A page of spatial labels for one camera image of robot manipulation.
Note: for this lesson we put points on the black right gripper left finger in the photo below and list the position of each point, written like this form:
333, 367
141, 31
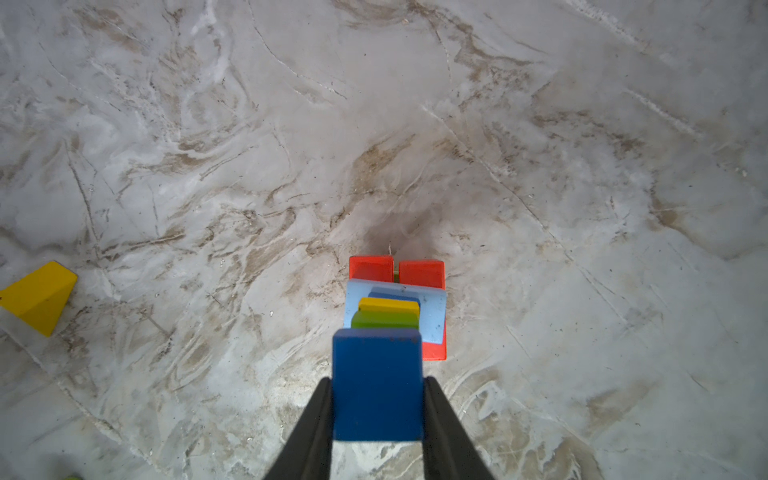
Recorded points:
307, 453

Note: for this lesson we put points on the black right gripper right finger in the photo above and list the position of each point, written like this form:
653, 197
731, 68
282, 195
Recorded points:
448, 452

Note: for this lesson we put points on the dark blue cube block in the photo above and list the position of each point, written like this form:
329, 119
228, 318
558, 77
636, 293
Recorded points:
377, 385

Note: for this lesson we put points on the green letter cube block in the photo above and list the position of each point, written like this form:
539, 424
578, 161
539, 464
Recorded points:
366, 319

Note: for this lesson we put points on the light blue rectangular block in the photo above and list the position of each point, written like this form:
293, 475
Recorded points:
432, 305

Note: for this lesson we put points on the yellow small cube block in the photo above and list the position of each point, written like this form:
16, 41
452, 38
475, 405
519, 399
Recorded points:
388, 305

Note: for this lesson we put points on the dark blue cube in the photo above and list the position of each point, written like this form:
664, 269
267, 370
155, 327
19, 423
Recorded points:
381, 292

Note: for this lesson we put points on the red rectangular block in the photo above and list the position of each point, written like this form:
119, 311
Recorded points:
426, 273
372, 268

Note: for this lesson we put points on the yellow arch block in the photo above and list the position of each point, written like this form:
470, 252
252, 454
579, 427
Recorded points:
39, 298

